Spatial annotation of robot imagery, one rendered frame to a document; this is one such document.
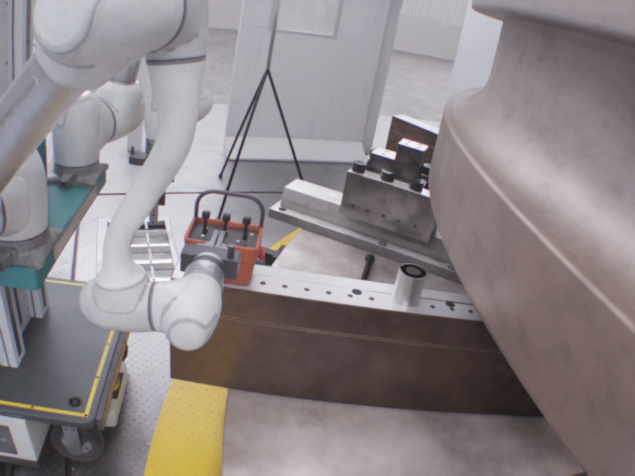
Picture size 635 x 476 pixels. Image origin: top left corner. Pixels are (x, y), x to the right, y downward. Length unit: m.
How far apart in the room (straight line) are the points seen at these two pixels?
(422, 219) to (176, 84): 1.68
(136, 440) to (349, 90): 3.50
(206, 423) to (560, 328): 1.35
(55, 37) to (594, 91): 1.00
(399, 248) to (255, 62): 2.27
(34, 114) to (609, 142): 1.03
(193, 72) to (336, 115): 3.78
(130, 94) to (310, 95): 2.86
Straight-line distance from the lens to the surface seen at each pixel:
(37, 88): 0.77
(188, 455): 1.83
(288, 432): 1.53
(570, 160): 1.19
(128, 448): 1.86
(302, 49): 4.32
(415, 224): 2.35
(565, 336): 0.94
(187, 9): 0.77
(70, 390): 1.61
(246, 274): 1.37
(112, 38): 0.65
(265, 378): 1.58
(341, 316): 1.42
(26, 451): 1.73
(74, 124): 1.60
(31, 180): 1.19
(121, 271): 0.99
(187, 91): 0.84
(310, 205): 2.58
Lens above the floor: 1.46
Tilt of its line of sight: 29 degrees down
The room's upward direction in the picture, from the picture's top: 11 degrees clockwise
